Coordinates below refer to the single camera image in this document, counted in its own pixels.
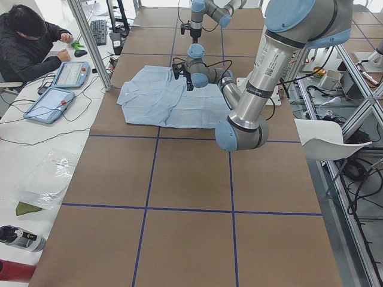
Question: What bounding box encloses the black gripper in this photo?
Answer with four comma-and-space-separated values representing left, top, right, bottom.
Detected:
190, 28, 202, 44
172, 63, 194, 91

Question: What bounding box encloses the light blue button shirt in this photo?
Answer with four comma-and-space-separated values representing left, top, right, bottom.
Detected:
117, 65, 229, 129

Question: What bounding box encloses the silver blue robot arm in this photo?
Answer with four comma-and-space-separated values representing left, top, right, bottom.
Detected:
172, 0, 353, 151
181, 0, 247, 44

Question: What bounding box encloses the black computer keyboard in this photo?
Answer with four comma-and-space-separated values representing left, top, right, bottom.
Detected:
90, 20, 107, 45

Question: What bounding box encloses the black computer mouse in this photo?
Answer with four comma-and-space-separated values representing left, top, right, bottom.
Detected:
74, 50, 87, 57

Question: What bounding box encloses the green plastic toy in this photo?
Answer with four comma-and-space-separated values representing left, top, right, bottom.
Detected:
71, 40, 84, 50

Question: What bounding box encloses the upper teach pendant tablet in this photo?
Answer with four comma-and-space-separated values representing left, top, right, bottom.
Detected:
51, 62, 90, 89

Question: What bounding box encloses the teach pendant tablet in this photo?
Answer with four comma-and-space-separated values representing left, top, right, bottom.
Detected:
51, 62, 90, 89
23, 87, 75, 124

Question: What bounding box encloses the lower teach pendant tablet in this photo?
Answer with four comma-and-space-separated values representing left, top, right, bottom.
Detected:
23, 87, 75, 124

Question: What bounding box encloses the seated person in black jacket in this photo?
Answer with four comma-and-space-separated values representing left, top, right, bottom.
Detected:
1, 4, 73, 83

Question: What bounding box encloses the clear plastic bag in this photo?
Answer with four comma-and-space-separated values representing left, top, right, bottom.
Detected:
15, 149, 80, 209

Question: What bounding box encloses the green folded cloth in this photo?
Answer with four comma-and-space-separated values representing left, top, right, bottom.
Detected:
15, 201, 42, 216

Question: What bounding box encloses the grey black handheld device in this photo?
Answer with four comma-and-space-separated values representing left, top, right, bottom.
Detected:
1, 225, 46, 252

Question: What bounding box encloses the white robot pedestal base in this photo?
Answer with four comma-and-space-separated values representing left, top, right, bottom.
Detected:
236, 77, 281, 106

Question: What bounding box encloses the aluminium frame post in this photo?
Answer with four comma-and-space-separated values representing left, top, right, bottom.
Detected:
68, 0, 112, 91

